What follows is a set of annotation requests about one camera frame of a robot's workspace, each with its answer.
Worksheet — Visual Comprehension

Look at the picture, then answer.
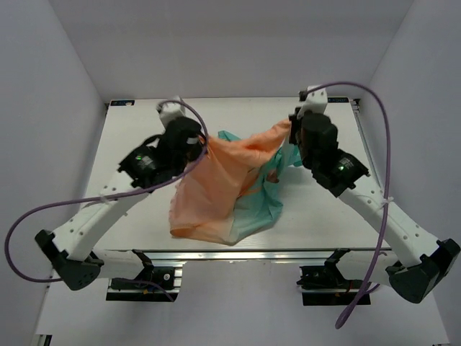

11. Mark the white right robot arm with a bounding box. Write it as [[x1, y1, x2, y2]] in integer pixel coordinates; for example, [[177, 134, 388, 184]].
[[289, 110, 460, 303]]

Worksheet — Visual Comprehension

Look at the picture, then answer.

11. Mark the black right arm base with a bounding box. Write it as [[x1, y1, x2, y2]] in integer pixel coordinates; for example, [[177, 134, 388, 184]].
[[296, 249, 362, 306]]

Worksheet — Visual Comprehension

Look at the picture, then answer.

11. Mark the aluminium table frame rail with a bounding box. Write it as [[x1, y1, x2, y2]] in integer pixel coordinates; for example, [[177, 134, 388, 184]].
[[350, 99, 383, 192]]

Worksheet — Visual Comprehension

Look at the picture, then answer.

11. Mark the blue right corner sticker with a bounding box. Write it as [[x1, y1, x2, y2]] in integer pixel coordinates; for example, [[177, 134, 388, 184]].
[[328, 97, 349, 103]]

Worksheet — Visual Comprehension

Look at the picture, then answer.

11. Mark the blue left corner sticker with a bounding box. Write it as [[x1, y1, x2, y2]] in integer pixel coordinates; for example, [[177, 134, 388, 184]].
[[109, 99, 135, 107]]

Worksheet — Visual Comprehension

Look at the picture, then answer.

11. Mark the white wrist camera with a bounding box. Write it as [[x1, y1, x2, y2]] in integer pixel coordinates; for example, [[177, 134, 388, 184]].
[[156, 102, 185, 128], [297, 86, 328, 118]]

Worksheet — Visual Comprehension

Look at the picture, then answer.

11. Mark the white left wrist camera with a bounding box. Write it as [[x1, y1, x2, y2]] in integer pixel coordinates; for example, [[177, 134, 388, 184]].
[[156, 102, 185, 128]]

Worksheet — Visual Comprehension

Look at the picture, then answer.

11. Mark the blue corner sticker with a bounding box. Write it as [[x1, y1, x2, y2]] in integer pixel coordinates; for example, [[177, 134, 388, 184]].
[[109, 99, 135, 107], [328, 97, 349, 103]]

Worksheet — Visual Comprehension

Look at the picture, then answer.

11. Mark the orange and teal jacket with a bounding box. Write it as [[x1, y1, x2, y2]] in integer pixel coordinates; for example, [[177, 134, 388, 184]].
[[169, 120, 301, 245]]

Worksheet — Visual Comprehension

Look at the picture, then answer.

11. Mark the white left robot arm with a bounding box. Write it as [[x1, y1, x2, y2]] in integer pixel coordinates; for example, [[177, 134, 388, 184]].
[[35, 116, 205, 290]]

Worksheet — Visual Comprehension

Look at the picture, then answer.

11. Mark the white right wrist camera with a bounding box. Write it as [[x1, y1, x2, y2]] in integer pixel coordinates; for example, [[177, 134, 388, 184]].
[[297, 86, 328, 118]]

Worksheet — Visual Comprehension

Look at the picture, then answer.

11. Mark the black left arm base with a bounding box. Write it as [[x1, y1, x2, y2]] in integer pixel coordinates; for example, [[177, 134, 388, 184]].
[[106, 250, 182, 303]]

